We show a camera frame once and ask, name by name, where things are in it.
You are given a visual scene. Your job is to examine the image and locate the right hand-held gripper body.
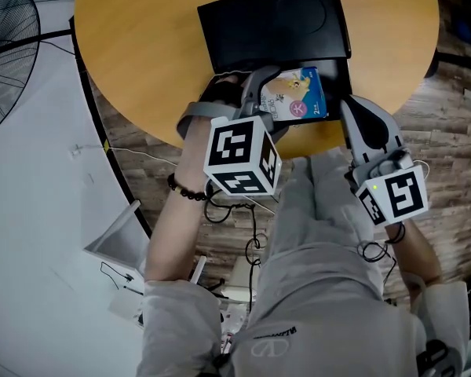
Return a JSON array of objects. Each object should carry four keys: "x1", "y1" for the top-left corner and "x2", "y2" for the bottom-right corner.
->
[{"x1": 344, "y1": 146, "x2": 430, "y2": 228}]

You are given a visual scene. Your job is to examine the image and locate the black hair tie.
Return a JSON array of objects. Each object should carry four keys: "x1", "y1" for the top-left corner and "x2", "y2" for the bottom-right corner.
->
[{"x1": 384, "y1": 221, "x2": 407, "y2": 245}]

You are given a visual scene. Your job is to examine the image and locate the thin black cable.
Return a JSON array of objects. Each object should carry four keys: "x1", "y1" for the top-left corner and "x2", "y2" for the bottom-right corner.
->
[{"x1": 99, "y1": 261, "x2": 145, "y2": 296}]

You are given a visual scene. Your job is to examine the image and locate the person's left hand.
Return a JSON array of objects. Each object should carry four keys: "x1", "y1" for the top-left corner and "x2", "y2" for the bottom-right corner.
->
[{"x1": 197, "y1": 74, "x2": 244, "y2": 104}]

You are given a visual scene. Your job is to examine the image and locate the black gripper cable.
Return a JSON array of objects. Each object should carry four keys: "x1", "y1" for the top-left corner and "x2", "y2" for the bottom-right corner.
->
[
  {"x1": 356, "y1": 240, "x2": 398, "y2": 290},
  {"x1": 202, "y1": 178, "x2": 269, "y2": 314}
]

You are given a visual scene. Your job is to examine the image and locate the grey trousers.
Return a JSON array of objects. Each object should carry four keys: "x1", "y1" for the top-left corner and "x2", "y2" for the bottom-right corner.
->
[{"x1": 258, "y1": 147, "x2": 378, "y2": 262}]

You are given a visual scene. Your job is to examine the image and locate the thin white cable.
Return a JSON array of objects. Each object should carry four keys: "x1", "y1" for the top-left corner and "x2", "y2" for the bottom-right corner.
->
[{"x1": 69, "y1": 143, "x2": 178, "y2": 167}]

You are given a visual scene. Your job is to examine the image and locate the dark bead bracelet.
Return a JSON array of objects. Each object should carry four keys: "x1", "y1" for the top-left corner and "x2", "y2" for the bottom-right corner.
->
[{"x1": 166, "y1": 172, "x2": 210, "y2": 203}]

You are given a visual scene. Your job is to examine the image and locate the person's right forearm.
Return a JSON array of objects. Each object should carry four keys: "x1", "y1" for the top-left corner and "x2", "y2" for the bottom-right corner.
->
[{"x1": 383, "y1": 218, "x2": 444, "y2": 287}]

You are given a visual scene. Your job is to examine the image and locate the white router with antennas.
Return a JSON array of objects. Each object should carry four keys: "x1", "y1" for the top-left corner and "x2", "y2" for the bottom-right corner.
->
[{"x1": 82, "y1": 199, "x2": 152, "y2": 274}]

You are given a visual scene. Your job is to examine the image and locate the black box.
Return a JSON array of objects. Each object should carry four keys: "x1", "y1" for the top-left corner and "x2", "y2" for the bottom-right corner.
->
[{"x1": 197, "y1": 0, "x2": 353, "y2": 124}]

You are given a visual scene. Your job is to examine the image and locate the small white box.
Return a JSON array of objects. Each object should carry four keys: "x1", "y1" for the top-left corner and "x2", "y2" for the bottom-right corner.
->
[{"x1": 108, "y1": 288, "x2": 146, "y2": 322}]

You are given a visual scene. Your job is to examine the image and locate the black table leg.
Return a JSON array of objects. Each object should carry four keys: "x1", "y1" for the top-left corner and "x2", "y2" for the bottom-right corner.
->
[{"x1": 422, "y1": 48, "x2": 471, "y2": 79}]

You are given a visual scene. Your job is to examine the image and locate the grey sweatshirt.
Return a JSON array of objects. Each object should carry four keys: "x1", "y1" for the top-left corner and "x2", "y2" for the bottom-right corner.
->
[{"x1": 136, "y1": 229, "x2": 471, "y2": 377}]

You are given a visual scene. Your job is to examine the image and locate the person's left forearm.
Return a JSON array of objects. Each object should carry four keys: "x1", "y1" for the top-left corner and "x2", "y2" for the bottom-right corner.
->
[{"x1": 144, "y1": 115, "x2": 214, "y2": 283}]

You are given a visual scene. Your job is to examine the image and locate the black standing fan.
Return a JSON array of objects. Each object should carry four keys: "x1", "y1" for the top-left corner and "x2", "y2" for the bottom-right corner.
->
[{"x1": 0, "y1": 0, "x2": 76, "y2": 140}]

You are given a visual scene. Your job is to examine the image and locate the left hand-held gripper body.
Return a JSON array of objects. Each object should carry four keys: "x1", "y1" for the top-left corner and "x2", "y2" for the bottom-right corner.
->
[{"x1": 176, "y1": 90, "x2": 290, "y2": 196}]

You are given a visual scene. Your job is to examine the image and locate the blue white box of bandages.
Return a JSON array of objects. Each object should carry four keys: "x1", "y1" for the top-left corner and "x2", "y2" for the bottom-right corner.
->
[{"x1": 258, "y1": 66, "x2": 329, "y2": 123}]

